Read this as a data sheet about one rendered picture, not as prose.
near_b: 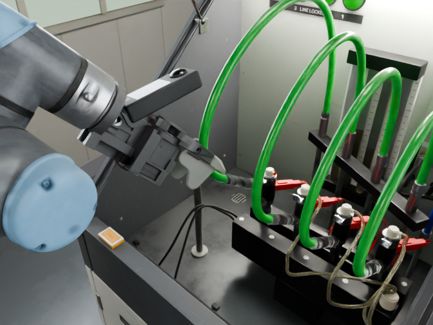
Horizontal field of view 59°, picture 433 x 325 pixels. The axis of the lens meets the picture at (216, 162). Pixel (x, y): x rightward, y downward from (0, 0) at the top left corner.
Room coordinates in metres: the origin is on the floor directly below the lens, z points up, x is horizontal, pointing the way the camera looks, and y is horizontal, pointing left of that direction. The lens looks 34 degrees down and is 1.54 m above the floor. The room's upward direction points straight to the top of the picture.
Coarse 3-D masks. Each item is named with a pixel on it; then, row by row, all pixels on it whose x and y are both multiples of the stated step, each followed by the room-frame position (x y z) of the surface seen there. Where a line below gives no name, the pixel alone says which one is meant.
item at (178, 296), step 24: (96, 240) 0.58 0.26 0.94; (96, 264) 0.60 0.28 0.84; (120, 264) 0.52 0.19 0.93; (144, 264) 0.51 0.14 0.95; (120, 288) 0.54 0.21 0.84; (144, 288) 0.47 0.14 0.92; (168, 288) 0.45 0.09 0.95; (144, 312) 0.48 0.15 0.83; (168, 312) 0.42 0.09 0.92; (192, 312) 0.40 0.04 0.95
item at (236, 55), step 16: (288, 0) 0.60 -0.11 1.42; (304, 0) 0.64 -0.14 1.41; (320, 0) 0.67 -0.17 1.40; (272, 16) 0.57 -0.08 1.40; (256, 32) 0.55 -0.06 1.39; (240, 48) 0.53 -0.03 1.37; (224, 80) 0.50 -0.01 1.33; (208, 112) 0.48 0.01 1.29; (208, 128) 0.48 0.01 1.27; (224, 176) 0.50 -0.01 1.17
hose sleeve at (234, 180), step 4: (228, 176) 0.51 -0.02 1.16; (232, 176) 0.52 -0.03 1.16; (236, 176) 0.53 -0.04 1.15; (228, 180) 0.51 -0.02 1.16; (232, 180) 0.51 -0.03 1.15; (236, 180) 0.52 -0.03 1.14; (240, 180) 0.53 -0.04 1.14; (244, 180) 0.54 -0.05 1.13; (248, 180) 0.55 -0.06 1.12; (228, 184) 0.51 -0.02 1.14; (232, 184) 0.51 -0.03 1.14; (236, 184) 0.52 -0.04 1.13; (240, 184) 0.53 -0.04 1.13; (244, 184) 0.54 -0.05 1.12; (248, 184) 0.54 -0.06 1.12
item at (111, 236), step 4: (104, 232) 0.58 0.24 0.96; (108, 232) 0.58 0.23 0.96; (112, 232) 0.58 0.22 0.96; (104, 236) 0.57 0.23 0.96; (108, 236) 0.57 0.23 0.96; (112, 236) 0.57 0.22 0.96; (116, 236) 0.57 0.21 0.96; (108, 240) 0.56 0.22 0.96; (112, 240) 0.56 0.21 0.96; (116, 240) 0.56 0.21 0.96; (108, 244) 0.55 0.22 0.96; (116, 244) 0.55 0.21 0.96; (112, 248) 0.55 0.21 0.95
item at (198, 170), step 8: (184, 152) 0.44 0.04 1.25; (184, 160) 0.44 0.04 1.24; (192, 160) 0.44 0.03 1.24; (200, 160) 0.45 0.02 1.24; (216, 160) 0.46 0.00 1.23; (192, 168) 0.44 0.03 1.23; (200, 168) 0.45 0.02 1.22; (208, 168) 0.45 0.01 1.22; (216, 168) 0.46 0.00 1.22; (224, 168) 0.47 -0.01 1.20; (192, 176) 0.44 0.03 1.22; (200, 176) 0.44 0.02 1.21; (208, 176) 0.45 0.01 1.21; (192, 184) 0.43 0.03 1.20; (200, 184) 0.44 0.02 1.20
